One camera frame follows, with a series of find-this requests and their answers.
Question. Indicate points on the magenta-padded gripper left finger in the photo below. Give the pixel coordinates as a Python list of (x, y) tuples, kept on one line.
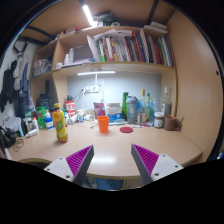
[(60, 166)]

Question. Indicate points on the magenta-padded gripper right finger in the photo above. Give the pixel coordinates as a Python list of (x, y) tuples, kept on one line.
[(165, 166)]

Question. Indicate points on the yellow drink bottle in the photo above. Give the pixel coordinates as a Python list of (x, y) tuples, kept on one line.
[(60, 128)]

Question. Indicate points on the brown mug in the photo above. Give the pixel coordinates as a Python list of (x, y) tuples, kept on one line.
[(170, 123)]

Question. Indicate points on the white jar with blue lid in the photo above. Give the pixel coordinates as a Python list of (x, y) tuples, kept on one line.
[(49, 123)]

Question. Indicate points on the brown jar with dark lid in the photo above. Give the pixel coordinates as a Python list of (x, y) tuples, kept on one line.
[(159, 120)]

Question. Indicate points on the white bottle with orange cap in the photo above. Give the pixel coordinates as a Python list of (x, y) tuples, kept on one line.
[(35, 124)]

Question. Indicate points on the green plastic container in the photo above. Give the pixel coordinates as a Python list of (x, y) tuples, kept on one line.
[(41, 118)]

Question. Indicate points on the flat round red coaster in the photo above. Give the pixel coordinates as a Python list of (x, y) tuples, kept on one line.
[(126, 129)]

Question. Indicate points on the orange plastic cup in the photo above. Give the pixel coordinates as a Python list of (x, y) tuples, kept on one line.
[(103, 125)]

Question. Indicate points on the clear bottle with white cap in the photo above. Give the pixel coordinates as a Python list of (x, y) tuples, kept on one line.
[(166, 105)]

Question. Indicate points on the clear bottle with yellow cap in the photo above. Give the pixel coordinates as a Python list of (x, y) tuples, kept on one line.
[(142, 106)]

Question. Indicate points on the grey shaker bottle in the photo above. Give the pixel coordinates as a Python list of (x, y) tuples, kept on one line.
[(131, 111)]

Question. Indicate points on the light blue plate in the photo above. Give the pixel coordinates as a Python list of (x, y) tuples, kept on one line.
[(118, 122)]

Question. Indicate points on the magenta pouch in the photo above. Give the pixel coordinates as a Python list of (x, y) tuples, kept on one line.
[(99, 110)]

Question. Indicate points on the green glass bottle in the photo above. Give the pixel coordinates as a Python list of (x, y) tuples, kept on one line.
[(124, 106)]

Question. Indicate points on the blue and white carton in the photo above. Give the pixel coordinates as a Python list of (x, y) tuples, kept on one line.
[(113, 113)]

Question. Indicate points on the hanging clothes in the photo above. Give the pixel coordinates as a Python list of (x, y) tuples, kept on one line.
[(18, 80)]

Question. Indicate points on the white desk lamp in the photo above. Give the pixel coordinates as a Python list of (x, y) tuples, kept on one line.
[(96, 72)]

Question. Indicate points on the ceiling light tube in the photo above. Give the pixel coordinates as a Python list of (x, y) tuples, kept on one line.
[(88, 15)]

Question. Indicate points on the white wall power strip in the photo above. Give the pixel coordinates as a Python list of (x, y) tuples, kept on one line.
[(91, 89)]

